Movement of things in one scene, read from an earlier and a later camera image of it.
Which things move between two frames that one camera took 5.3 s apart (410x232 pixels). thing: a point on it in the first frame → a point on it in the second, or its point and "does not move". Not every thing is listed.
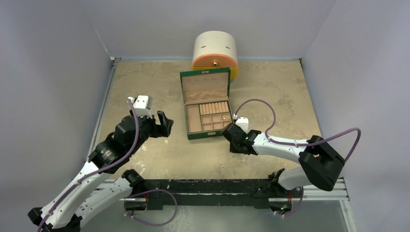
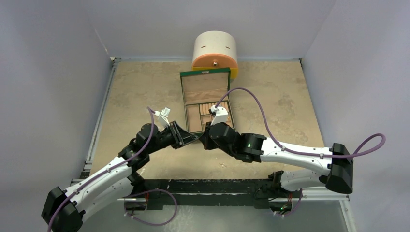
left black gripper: [165, 126] → [180, 137]
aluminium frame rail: [114, 61] does not move
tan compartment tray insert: [210, 116] does not move
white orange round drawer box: [213, 50] does not move
